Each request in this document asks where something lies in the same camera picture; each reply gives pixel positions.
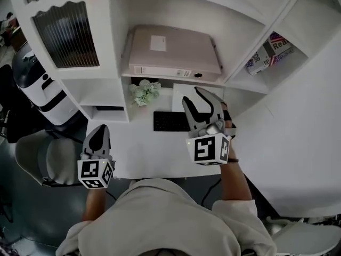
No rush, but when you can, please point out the white flat panel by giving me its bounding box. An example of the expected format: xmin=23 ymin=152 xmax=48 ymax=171
xmin=172 ymin=83 xmax=226 ymax=113

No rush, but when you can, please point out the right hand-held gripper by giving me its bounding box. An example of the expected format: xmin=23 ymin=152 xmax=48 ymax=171
xmin=182 ymin=86 xmax=237 ymax=166

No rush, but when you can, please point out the person's beige shirt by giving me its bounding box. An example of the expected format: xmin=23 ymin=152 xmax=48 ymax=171
xmin=55 ymin=178 xmax=278 ymax=256

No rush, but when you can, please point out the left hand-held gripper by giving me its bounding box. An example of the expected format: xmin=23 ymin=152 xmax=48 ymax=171
xmin=77 ymin=124 xmax=116 ymax=189

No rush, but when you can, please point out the ribbed glass cabinet door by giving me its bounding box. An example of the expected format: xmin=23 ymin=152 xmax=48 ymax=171
xmin=7 ymin=0 xmax=120 ymax=79

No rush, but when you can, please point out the person's left forearm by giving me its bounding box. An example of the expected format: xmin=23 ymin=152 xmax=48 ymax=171
xmin=82 ymin=187 xmax=107 ymax=222

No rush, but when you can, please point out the white and black machine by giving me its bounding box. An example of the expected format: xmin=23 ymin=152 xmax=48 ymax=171
xmin=12 ymin=43 xmax=88 ymax=133

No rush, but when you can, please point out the person's right forearm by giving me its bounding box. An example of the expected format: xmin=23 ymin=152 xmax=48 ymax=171
xmin=220 ymin=134 xmax=253 ymax=201

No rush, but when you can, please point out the black keyboard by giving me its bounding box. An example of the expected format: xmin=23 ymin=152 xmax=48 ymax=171
xmin=153 ymin=111 xmax=191 ymax=132

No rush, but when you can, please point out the flag printed box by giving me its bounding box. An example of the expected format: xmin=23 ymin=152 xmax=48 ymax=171
xmin=245 ymin=31 xmax=295 ymax=76

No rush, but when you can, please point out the pale green flower bouquet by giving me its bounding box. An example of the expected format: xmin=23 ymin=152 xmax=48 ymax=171
xmin=129 ymin=79 xmax=162 ymax=108

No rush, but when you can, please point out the white shelf unit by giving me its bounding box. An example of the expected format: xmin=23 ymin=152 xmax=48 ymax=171
xmin=7 ymin=0 xmax=341 ymax=124

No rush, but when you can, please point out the black tissue box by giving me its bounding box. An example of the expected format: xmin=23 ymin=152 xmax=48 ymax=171
xmin=94 ymin=105 xmax=125 ymax=112

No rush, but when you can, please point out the grey chair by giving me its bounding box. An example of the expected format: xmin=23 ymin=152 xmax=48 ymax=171
xmin=14 ymin=131 xmax=86 ymax=188

